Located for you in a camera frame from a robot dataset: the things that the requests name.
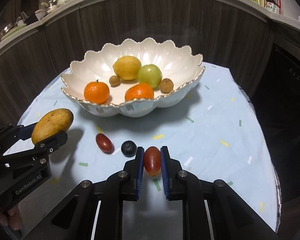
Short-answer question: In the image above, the yellow lemon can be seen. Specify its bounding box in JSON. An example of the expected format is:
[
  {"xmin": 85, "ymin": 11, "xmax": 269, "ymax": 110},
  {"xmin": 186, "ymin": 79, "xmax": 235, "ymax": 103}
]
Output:
[{"xmin": 113, "ymin": 56, "xmax": 142, "ymax": 81}]

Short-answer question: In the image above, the larger brown longan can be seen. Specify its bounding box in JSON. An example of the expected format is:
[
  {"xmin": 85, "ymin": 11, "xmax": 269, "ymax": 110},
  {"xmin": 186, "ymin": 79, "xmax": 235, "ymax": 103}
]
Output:
[{"xmin": 160, "ymin": 78, "xmax": 174, "ymax": 94}]

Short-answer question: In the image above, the yellow-brown mango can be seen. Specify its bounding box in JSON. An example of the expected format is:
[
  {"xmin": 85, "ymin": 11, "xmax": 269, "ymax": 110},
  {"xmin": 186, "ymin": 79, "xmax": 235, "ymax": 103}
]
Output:
[{"xmin": 31, "ymin": 108, "xmax": 74, "ymax": 145}]

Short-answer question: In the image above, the light blue patterned tablecloth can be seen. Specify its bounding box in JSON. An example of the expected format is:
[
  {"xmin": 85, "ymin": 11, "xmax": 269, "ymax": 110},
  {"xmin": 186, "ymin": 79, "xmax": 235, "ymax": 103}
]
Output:
[{"xmin": 18, "ymin": 63, "xmax": 281, "ymax": 235}]

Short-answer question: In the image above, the green bowl on counter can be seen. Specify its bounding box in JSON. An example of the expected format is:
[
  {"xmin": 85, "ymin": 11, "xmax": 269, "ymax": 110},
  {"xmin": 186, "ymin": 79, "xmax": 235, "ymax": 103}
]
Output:
[{"xmin": 1, "ymin": 23, "xmax": 27, "ymax": 41}]

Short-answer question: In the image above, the person's left hand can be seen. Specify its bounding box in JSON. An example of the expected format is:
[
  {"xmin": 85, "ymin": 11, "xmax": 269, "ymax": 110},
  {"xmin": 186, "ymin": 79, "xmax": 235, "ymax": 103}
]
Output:
[{"xmin": 0, "ymin": 205, "xmax": 22, "ymax": 231}]

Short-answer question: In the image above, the white teapot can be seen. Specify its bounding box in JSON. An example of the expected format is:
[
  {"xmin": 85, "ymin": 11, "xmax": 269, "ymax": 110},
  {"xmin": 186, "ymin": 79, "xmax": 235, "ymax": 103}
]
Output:
[{"xmin": 57, "ymin": 0, "xmax": 70, "ymax": 7}]

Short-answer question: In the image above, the green round fruit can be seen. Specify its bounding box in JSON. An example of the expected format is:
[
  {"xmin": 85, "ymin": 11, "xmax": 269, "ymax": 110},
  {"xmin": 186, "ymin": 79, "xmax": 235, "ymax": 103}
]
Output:
[{"xmin": 138, "ymin": 64, "xmax": 162, "ymax": 89}]

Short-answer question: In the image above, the smaller brown longan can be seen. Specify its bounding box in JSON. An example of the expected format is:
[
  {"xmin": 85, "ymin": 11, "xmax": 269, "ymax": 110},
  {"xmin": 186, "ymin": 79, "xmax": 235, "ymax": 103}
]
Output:
[{"xmin": 109, "ymin": 75, "xmax": 121, "ymax": 87}]

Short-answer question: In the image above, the dark blueberry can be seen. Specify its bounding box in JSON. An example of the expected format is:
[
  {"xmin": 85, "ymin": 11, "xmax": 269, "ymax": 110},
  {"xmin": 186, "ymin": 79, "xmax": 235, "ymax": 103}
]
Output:
[{"xmin": 121, "ymin": 140, "xmax": 137, "ymax": 157}]

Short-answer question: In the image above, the orange mandarin with stem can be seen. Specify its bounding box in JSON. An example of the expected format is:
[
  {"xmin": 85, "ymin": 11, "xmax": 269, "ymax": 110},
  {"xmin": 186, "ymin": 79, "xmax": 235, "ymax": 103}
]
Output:
[{"xmin": 84, "ymin": 80, "xmax": 110, "ymax": 104}]

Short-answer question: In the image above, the oil bottle red handle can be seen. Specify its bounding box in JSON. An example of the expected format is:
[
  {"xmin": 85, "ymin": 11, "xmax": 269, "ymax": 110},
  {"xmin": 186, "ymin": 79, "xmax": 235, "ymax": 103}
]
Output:
[{"xmin": 265, "ymin": 0, "xmax": 281, "ymax": 14}]

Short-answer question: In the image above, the white scalloped ceramic bowl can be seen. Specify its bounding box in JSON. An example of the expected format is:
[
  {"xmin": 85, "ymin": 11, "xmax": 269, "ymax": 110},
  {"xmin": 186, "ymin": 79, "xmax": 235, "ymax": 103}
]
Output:
[{"xmin": 61, "ymin": 37, "xmax": 205, "ymax": 118}]

